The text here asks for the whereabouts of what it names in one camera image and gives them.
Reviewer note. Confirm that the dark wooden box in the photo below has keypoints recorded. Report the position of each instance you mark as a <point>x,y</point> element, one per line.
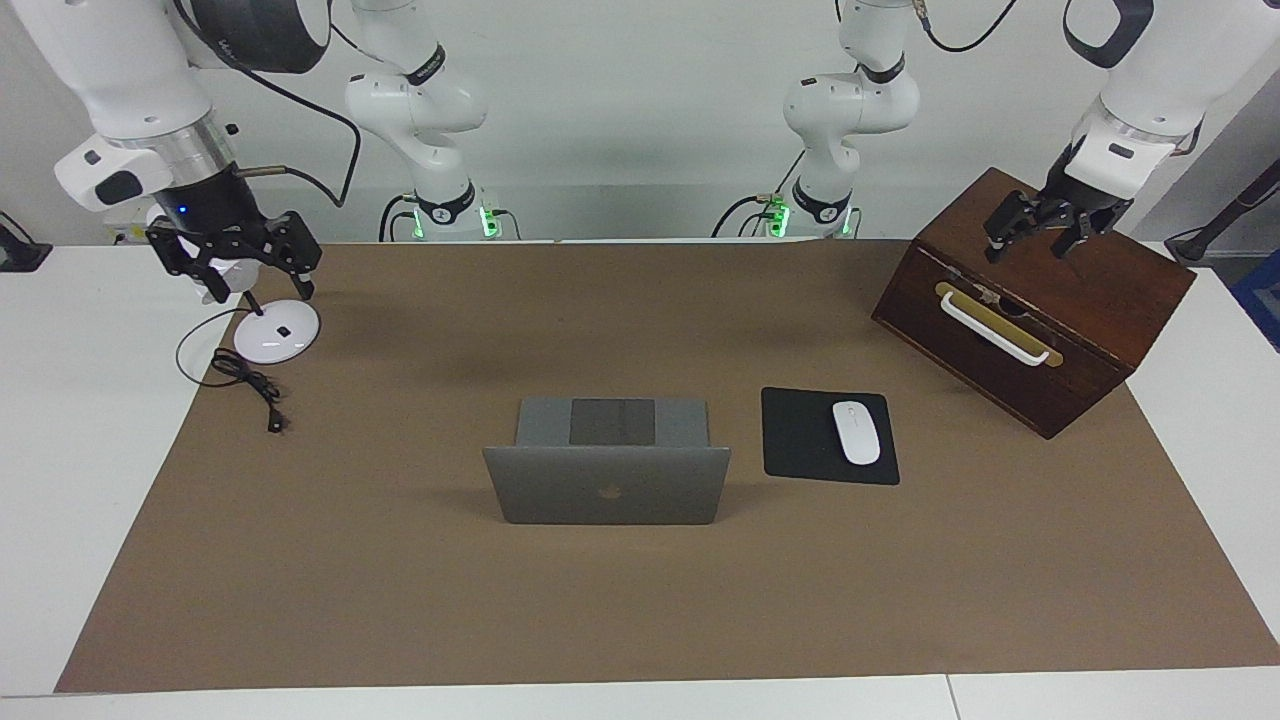
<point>1100,290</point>

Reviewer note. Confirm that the black tripod stand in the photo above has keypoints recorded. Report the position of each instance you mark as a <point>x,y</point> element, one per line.
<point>1240,205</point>

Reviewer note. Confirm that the brown table mat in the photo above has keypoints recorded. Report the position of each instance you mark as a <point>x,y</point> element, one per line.
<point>400,600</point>

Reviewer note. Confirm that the black mouse pad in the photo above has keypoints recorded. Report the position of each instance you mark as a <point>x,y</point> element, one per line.
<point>800,440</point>

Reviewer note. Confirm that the grey laptop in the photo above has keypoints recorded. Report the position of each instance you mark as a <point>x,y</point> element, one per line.
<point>610,490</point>

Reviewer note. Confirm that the white desk lamp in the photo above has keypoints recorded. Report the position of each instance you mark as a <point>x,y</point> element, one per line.
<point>275,335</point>

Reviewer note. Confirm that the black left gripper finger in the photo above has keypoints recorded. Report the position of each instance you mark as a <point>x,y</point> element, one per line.
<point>1082,232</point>
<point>1012,220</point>

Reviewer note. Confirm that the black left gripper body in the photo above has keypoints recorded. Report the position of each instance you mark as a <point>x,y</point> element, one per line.
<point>1085,208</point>

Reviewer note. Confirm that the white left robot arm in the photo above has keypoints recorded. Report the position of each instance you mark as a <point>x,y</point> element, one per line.
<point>850,100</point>

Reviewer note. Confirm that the white computer mouse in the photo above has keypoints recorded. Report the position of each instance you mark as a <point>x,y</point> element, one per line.
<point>857,435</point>

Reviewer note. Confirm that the blue crate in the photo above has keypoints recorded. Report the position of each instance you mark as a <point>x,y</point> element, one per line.
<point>1265,300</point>

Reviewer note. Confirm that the white power socket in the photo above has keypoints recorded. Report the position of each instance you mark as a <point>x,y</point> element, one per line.
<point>128,236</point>

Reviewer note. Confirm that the black clamp mount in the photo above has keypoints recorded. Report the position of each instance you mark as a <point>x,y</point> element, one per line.
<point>20,255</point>

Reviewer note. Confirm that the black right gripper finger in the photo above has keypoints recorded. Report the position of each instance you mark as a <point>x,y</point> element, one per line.
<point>175,252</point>
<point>295,250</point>

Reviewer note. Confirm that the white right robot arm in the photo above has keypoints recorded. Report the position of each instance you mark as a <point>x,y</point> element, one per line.
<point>130,70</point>

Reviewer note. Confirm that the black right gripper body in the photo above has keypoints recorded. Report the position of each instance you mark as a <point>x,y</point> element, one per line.
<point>215,215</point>

